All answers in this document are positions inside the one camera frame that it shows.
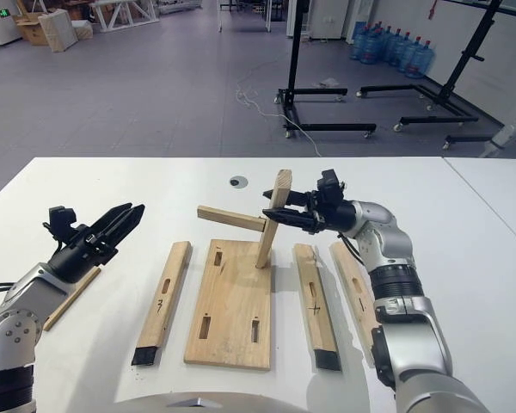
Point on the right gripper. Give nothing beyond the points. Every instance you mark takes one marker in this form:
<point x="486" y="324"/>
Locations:
<point x="333" y="215"/>

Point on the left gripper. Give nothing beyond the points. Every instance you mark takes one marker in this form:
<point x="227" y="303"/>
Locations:
<point x="79" y="254"/>

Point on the wooden leg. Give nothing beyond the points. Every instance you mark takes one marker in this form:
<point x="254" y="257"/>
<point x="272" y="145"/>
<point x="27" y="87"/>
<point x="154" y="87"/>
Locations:
<point x="270" y="241"/>
<point x="352" y="288"/>
<point x="316" y="301"/>
<point x="163" y="297"/>

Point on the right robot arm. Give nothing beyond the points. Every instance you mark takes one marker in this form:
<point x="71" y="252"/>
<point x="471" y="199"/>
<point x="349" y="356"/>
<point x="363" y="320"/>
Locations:
<point x="406" y="318"/>

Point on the wooden cross bar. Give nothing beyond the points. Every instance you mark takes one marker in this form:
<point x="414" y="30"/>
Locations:
<point x="228" y="217"/>

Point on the thin wooden bar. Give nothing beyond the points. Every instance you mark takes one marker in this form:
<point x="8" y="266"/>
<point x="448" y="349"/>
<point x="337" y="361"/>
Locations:
<point x="71" y="300"/>

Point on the wooden seat board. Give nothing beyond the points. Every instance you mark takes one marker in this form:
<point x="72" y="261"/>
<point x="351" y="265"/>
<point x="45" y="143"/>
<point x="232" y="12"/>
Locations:
<point x="230" y="310"/>

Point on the black wheeled rack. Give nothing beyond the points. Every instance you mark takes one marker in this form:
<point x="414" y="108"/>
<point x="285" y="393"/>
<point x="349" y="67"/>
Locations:
<point x="464" y="56"/>
<point x="296" y="64"/>

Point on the blue water jug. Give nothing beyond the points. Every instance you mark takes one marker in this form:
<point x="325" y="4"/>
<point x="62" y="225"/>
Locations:
<point x="408" y="53"/>
<point x="394" y="46"/>
<point x="358" y="43"/>
<point x="371" y="48"/>
<point x="422" y="60"/>

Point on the robot body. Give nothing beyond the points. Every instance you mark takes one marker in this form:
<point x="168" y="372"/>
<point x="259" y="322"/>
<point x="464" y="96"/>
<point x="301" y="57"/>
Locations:
<point x="249" y="398"/>

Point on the brown cardboard box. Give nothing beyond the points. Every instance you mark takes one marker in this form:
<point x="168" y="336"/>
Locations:
<point x="30" y="28"/>

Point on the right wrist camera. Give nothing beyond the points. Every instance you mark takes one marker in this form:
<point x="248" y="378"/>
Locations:
<point x="329" y="186"/>

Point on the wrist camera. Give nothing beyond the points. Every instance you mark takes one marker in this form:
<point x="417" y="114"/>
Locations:
<point x="61" y="220"/>
<point x="329" y="186"/>

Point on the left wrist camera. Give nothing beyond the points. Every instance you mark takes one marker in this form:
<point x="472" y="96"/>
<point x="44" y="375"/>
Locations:
<point x="61" y="220"/>

